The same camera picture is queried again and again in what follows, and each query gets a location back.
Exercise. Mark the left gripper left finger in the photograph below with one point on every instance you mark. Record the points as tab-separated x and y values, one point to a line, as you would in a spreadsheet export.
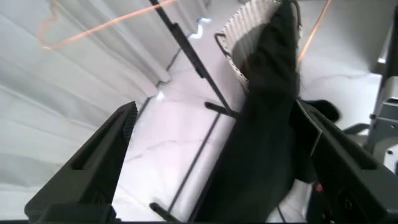
87	180

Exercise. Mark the black clothes rack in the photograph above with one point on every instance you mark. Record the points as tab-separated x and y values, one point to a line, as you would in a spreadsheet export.
186	46

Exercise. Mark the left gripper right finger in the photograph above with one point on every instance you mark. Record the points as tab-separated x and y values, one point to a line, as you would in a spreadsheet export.
357	186

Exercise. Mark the black t-shirt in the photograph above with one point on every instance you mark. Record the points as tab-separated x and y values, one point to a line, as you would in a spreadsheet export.
264	140

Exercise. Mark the pink clothes hanger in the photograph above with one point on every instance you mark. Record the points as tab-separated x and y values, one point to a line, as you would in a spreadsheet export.
105	24
314	29

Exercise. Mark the white curtain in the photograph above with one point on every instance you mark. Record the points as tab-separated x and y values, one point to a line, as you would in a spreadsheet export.
46	93

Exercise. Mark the white laundry basket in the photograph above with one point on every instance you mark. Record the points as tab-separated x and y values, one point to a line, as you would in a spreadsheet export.
239	31

